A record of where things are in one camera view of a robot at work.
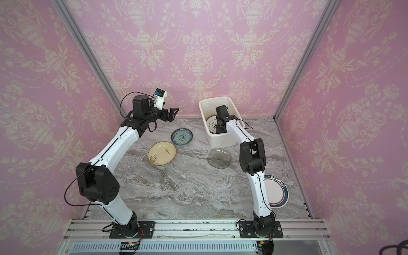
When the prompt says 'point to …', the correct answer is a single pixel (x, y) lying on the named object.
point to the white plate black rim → (212, 122)
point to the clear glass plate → (219, 158)
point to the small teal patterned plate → (181, 136)
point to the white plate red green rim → (277, 192)
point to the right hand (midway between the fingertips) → (217, 123)
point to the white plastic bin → (207, 108)
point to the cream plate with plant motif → (161, 153)
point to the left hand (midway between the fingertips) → (171, 106)
